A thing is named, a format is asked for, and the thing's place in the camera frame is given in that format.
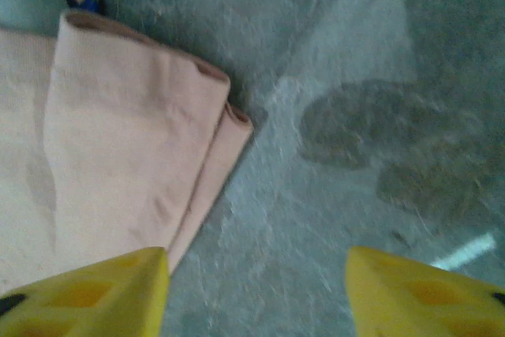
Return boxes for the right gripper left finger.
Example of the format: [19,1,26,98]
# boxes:
[0,246,171,337]

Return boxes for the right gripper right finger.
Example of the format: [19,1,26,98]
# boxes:
[345,245,505,337]

